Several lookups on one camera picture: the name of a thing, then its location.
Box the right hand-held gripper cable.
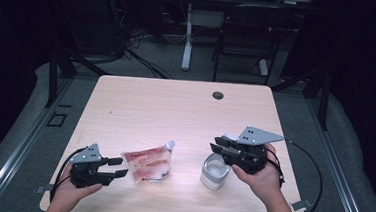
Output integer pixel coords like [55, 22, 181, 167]
[260, 137, 327, 212]

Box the white-legged wooden table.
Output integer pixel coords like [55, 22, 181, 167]
[161, 0, 313, 80]

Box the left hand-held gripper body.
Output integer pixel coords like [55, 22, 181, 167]
[68, 141, 114, 191]

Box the hand-held gripper cable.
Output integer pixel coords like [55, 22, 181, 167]
[260, 137, 327, 212]
[48, 144, 87, 206]

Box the person's left hand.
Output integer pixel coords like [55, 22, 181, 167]
[47, 165, 104, 212]

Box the person's right hand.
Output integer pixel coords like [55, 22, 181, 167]
[228, 141, 287, 207]

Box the white lidded cup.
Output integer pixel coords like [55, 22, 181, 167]
[199, 131, 238, 192]

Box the bundle of black floor cables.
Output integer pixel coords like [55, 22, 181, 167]
[104, 0, 179, 81]

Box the black folding chair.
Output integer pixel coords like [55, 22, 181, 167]
[211, 1, 296, 88]

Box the metal floor rail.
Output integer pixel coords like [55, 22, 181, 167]
[0, 72, 72, 212]
[298, 93, 376, 212]

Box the black metal stand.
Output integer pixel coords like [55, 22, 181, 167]
[269, 63, 333, 132]
[44, 47, 112, 113]

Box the black floor socket frame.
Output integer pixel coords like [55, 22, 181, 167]
[46, 110, 68, 129]

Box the red and white spouted pouch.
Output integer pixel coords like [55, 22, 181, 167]
[119, 136, 177, 186]

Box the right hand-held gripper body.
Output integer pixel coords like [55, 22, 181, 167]
[221, 124, 286, 177]

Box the left hand-held gripper cable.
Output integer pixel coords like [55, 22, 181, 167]
[48, 144, 87, 206]

